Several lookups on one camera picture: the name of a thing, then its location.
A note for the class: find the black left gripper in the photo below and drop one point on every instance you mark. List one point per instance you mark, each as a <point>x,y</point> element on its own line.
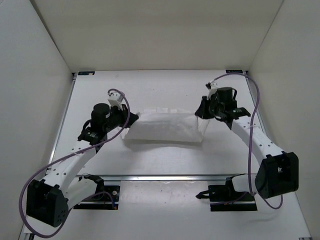
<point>125,113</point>

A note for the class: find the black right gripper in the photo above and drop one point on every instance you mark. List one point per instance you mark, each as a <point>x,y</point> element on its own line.
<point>202,112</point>

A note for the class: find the white pleated skirt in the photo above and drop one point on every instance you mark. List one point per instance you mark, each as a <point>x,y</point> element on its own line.
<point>165,124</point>

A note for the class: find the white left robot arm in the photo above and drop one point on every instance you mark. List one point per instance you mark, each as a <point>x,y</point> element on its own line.
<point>48,200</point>

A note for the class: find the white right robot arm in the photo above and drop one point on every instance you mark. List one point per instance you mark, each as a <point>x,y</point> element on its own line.
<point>278,172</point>

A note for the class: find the blue label sticker right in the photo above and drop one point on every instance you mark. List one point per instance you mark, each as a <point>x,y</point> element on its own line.
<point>229,71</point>

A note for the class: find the blue label sticker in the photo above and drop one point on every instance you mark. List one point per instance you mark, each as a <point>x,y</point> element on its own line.
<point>86,73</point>
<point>229,71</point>

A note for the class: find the blue label sticker left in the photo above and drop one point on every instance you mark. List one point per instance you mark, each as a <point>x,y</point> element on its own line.
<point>86,73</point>

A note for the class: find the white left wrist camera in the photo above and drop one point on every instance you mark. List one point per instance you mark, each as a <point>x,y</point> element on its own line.
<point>115,99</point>

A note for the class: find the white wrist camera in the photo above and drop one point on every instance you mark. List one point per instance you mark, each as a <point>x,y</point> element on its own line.
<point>115,99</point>
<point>212,86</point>

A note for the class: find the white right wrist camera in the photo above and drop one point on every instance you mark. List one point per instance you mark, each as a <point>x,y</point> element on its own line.
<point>212,86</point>

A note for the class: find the aluminium table edge rail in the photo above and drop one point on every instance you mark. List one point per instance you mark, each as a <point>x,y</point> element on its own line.
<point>221,153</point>

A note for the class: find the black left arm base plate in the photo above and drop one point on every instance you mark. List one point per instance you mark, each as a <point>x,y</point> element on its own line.
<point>106,197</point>

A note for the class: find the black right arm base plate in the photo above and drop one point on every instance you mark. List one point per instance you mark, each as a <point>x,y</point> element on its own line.
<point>224,198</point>

